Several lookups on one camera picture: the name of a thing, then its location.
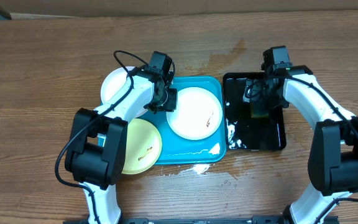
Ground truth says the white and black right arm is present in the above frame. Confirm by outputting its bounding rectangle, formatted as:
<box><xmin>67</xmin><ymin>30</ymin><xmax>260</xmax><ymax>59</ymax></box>
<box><xmin>244</xmin><ymin>71</ymin><xmax>358</xmax><ymax>223</ymax></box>

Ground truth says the teal plastic tray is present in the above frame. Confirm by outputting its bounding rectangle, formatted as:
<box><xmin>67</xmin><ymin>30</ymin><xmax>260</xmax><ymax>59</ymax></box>
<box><xmin>139</xmin><ymin>76</ymin><xmax>226</xmax><ymax>165</ymax></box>

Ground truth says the yellow plate with sauce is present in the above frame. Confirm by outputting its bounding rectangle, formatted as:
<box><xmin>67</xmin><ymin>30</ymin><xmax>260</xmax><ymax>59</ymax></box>
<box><xmin>122</xmin><ymin>118</ymin><xmax>162</xmax><ymax>175</ymax></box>

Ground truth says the green and yellow sponge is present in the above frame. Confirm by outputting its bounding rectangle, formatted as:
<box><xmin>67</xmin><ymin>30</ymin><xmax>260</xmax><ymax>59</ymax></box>
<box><xmin>250</xmin><ymin>100</ymin><xmax>269</xmax><ymax>118</ymax></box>

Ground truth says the black mounting rail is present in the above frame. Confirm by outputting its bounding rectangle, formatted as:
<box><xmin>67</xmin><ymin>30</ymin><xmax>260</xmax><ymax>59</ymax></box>
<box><xmin>62</xmin><ymin>215</ymin><xmax>340</xmax><ymax>224</ymax></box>

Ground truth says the black tray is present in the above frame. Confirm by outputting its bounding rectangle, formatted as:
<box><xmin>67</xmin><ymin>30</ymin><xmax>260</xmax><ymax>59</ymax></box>
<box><xmin>223</xmin><ymin>72</ymin><xmax>287</xmax><ymax>151</ymax></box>

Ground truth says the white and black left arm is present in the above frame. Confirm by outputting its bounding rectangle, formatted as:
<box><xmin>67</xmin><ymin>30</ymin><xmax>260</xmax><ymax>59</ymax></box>
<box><xmin>57</xmin><ymin>75</ymin><xmax>178</xmax><ymax>223</ymax></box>

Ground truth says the white plate with sauce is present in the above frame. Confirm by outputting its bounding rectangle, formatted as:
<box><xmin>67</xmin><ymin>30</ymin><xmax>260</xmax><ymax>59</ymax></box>
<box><xmin>166</xmin><ymin>87</ymin><xmax>223</xmax><ymax>140</ymax></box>

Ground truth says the white plate at tray corner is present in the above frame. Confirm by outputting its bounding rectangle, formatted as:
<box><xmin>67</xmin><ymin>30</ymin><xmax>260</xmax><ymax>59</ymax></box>
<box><xmin>95</xmin><ymin>68</ymin><xmax>154</xmax><ymax>122</ymax></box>

